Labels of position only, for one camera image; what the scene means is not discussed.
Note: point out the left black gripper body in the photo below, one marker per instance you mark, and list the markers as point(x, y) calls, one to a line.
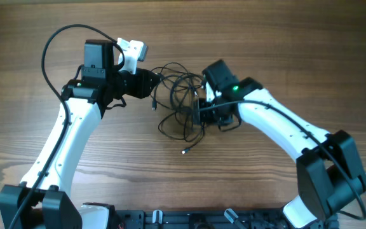
point(137, 83)

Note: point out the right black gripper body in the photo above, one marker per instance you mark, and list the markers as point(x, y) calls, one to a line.
point(203, 112)

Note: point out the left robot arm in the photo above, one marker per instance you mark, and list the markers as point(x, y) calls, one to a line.
point(42, 199)

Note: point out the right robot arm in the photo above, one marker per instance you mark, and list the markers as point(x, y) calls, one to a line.
point(330, 174)

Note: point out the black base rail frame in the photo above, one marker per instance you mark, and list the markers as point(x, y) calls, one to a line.
point(195, 219)

